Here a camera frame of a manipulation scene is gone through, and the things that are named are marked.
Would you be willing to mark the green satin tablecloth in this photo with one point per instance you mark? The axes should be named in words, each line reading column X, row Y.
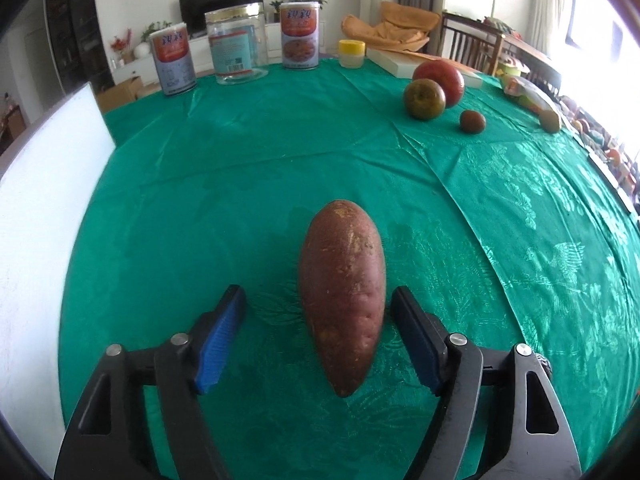
column 318, row 194

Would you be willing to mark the dark wooden bench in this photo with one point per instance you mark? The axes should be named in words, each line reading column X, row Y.
column 485, row 47

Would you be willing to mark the yellow lidded small jar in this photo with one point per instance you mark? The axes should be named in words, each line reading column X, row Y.
column 351, row 53

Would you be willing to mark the yellow-green pear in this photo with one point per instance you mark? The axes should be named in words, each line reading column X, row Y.
column 550, row 121

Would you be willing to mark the red label tin left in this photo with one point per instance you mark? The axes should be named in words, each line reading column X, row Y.
column 172, row 58

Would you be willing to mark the potted plant left of tv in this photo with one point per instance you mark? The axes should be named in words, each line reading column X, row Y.
column 153, row 27

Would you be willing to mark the white plastic bag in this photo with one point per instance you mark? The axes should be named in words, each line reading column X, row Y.
column 527, row 94

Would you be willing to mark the red apple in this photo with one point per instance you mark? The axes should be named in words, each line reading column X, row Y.
column 446, row 76

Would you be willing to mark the red label tin right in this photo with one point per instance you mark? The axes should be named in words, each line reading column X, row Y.
column 299, row 22

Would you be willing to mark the clear glass jar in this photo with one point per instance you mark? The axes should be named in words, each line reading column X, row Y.
column 237, row 42

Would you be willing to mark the red flowers vase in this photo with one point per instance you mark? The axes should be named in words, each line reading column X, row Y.
column 122, row 46

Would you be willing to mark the brown cardboard box floor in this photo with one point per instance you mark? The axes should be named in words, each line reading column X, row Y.
column 119, row 95

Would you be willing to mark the black television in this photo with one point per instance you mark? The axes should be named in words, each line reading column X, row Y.
column 220, row 2

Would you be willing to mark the red label tin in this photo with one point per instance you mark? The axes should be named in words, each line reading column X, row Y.
column 299, row 22
column 172, row 58

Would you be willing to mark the fruit bowl on side table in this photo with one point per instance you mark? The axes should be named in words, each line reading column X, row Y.
column 623, row 165

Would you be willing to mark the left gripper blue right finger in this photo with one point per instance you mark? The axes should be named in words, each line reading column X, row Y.
column 435, row 358

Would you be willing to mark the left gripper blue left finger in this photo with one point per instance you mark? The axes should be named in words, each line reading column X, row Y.
column 206, row 348

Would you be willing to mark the orange lounge chair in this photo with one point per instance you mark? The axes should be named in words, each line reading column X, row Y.
column 402, row 28

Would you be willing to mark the sweet potato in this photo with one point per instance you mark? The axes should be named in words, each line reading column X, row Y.
column 342, row 287

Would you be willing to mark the white cardboard box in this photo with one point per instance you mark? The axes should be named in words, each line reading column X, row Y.
column 48, row 176

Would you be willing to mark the black display cabinet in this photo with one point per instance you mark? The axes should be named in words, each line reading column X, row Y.
column 76, row 45

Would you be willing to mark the green-brown round fruit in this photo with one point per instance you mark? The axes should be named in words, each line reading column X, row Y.
column 424, row 99

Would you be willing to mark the small dark red fruit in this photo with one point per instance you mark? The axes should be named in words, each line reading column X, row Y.
column 472, row 122

